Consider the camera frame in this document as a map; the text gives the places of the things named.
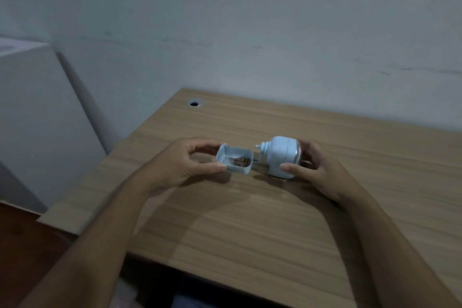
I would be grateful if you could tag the person's right hand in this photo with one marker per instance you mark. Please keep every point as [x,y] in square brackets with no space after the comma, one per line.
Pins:
[326,177]

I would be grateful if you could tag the person's left hand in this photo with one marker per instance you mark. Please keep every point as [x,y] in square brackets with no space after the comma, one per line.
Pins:
[171,167]

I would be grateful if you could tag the person's left thumb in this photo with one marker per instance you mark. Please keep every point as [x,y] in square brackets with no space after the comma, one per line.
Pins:
[209,169]

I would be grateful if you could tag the person's right thumb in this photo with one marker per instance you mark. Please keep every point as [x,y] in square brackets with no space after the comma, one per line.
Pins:
[294,170]

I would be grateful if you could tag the white plastic shavings tray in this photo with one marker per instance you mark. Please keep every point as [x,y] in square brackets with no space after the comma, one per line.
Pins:
[224,154]

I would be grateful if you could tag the white pencil sharpener body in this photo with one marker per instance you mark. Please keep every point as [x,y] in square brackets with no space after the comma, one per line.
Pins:
[279,154]

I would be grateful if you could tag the person's left forearm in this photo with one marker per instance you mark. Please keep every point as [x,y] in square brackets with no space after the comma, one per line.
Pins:
[94,246]

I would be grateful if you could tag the person's right forearm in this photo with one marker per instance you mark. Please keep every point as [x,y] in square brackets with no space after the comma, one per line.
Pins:
[393,257]

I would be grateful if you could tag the brown pencil shavings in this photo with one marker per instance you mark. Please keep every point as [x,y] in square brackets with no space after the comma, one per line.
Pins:
[240,162]

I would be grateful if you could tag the white cabinet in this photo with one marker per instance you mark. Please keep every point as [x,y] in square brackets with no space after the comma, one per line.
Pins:
[39,120]

